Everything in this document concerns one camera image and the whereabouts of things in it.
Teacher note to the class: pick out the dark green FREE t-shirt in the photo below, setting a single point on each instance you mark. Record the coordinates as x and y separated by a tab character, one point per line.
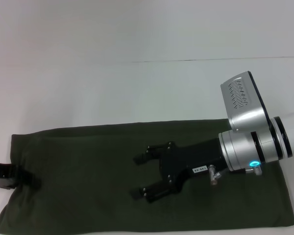
76	200

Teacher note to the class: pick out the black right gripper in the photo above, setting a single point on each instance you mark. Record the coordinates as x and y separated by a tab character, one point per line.
191	161

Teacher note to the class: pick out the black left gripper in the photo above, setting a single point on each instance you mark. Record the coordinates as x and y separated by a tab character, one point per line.
1	175

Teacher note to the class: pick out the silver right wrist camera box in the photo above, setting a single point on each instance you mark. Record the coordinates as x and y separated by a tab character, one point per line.
245	102

